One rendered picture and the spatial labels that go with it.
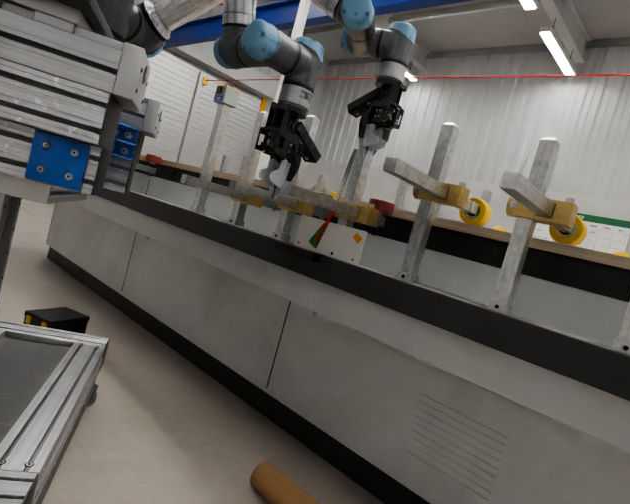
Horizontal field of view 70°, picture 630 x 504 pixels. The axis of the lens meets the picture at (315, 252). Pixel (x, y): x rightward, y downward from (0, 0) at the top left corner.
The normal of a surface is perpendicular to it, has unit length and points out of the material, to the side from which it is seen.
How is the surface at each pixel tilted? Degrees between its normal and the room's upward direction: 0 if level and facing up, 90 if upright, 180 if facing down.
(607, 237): 90
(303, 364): 90
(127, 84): 90
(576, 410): 90
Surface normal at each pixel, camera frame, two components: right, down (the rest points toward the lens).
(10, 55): 0.27, 0.13
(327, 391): -0.64, -0.13
